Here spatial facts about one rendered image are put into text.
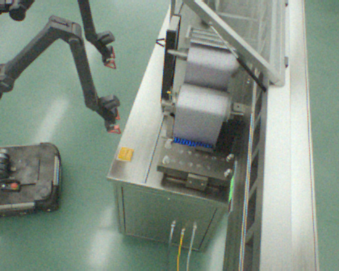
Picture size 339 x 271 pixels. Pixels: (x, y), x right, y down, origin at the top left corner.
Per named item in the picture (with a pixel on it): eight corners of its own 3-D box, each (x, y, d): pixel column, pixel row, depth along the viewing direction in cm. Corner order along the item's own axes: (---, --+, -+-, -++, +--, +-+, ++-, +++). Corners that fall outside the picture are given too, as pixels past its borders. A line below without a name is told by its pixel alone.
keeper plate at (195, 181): (186, 183, 181) (188, 173, 172) (204, 187, 180) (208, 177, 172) (185, 187, 180) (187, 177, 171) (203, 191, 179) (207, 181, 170)
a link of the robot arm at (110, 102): (85, 92, 166) (85, 105, 161) (106, 82, 163) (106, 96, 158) (100, 105, 176) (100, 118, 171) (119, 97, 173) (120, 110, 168)
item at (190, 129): (172, 136, 185) (175, 114, 170) (215, 145, 184) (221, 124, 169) (172, 137, 185) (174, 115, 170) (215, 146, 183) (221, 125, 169)
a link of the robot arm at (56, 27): (56, 4, 128) (54, 20, 122) (85, 26, 137) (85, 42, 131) (-8, 69, 148) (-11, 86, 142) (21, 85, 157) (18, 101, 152)
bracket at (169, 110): (162, 130, 202) (165, 94, 178) (173, 132, 202) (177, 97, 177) (161, 137, 199) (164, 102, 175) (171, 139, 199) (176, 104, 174)
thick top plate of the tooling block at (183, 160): (163, 146, 187) (163, 139, 182) (235, 162, 184) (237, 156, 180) (156, 171, 177) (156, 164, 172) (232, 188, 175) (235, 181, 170)
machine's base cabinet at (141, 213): (180, 33, 403) (190, -40, 334) (234, 43, 399) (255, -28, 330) (118, 238, 253) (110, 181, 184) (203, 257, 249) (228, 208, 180)
